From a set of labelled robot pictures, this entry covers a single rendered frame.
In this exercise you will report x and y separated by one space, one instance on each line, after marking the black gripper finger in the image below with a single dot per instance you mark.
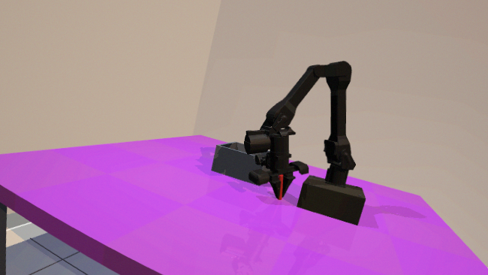
286 182
276 187

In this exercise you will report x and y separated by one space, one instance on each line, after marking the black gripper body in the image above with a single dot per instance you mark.
279 165

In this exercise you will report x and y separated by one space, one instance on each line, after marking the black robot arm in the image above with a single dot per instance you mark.
337 147

